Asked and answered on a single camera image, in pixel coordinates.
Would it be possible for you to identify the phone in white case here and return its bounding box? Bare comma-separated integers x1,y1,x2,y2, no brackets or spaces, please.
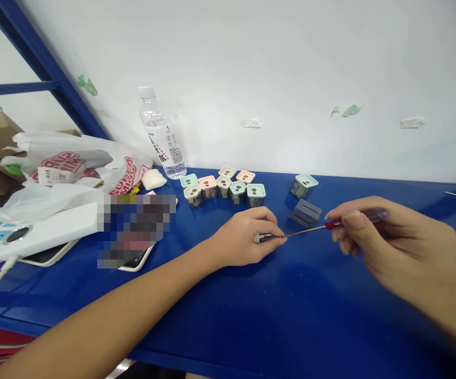
116,241,157,274

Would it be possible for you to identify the small white labelled box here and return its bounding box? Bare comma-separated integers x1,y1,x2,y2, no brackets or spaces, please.
37,166,78,185

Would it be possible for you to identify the phone in cream case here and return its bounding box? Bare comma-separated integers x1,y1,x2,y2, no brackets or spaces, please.
17,239,77,268

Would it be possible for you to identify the red and purple handled screwdriver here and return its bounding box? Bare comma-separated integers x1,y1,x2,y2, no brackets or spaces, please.
279,207,391,239

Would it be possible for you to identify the blue metal shelf frame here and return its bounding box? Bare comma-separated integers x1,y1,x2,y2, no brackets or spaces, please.
0,0,113,141

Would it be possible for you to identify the single green lid sharpener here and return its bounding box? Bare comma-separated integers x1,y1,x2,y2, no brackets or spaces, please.
289,173,320,201

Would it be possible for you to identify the person's right hand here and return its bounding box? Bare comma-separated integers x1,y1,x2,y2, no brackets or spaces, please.
324,196,456,316

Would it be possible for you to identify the person's left hand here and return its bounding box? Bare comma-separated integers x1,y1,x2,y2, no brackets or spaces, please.
208,206,288,271

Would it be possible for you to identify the small grey sharpener blade part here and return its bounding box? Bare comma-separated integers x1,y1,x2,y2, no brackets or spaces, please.
253,232,282,244

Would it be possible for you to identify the cluster of pastel pencil sharpeners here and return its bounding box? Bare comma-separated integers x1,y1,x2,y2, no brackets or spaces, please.
179,165,268,210

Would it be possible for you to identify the white power bank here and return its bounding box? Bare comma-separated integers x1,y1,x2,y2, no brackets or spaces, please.
0,201,99,262

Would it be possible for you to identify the white plastic bag red print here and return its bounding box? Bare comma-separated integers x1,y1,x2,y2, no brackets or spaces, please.
0,132,156,222

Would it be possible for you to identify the clear plastic water bottle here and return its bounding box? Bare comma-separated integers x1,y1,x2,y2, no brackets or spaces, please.
137,85,187,179

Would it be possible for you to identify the grey translucent sharpener casing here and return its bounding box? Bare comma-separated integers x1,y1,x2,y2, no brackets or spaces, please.
289,198,323,227

